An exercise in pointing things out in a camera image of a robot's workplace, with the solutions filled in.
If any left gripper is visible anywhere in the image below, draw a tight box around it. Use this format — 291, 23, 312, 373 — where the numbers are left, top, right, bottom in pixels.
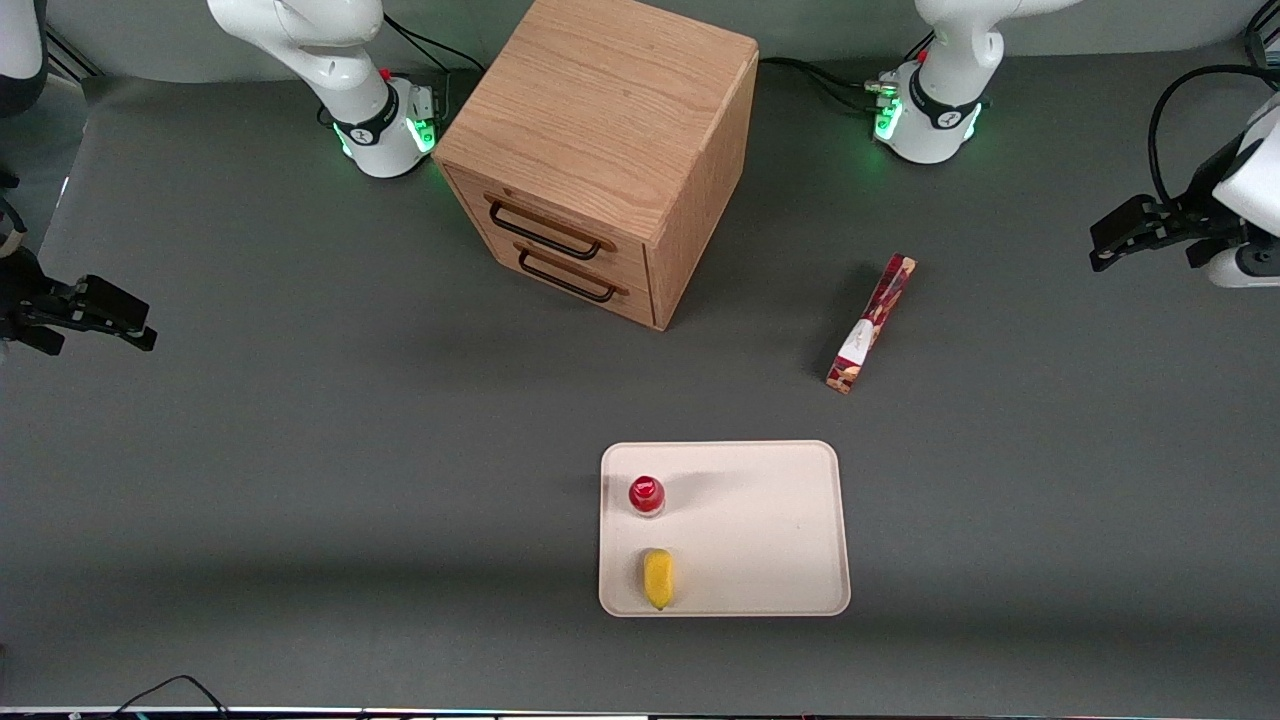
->
1089, 94, 1280, 274

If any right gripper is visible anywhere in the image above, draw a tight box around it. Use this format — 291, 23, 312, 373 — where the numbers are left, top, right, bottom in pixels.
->
0, 244, 159, 357

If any red cookie box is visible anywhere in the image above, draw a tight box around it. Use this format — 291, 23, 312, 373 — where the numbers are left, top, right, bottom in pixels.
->
826, 253, 918, 395

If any beige plastic tray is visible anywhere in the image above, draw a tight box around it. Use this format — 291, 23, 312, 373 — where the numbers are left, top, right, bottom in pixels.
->
598, 440, 852, 618

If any dark grey table mat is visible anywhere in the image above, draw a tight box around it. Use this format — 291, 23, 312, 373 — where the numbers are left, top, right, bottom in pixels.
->
0, 40, 1280, 715

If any wooden drawer front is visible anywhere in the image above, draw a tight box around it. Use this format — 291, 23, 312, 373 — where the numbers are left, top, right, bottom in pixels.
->
478, 232, 657, 330
445, 166, 653, 267

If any wooden drawer cabinet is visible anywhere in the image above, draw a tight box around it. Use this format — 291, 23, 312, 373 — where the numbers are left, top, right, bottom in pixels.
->
431, 0, 760, 332

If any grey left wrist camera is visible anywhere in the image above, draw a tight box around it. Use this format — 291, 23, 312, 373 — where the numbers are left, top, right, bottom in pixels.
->
1204, 240, 1280, 290

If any thin black loose cable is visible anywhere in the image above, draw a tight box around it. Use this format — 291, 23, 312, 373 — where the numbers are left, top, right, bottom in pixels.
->
108, 674, 233, 717

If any black left base cable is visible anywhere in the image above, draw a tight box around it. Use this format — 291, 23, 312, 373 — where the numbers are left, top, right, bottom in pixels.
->
758, 28, 937, 113

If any black base cable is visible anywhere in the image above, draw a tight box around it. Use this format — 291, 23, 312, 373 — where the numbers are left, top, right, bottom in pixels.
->
383, 13, 487, 77
758, 28, 937, 113

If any black right base cable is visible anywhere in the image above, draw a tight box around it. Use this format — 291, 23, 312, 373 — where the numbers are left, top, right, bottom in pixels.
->
383, 13, 487, 77

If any black metal drawer handle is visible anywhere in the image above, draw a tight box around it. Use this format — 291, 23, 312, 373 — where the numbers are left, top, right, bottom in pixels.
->
487, 199, 605, 262
516, 247, 619, 305

